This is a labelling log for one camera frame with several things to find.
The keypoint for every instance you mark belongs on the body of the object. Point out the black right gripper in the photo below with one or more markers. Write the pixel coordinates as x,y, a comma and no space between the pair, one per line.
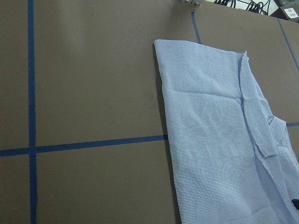
296,203

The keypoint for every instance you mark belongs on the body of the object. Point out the blue striped button shirt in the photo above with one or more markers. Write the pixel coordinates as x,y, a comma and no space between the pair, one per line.
231,156

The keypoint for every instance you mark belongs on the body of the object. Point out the aluminium frame post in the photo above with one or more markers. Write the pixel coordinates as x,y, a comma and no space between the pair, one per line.
192,2

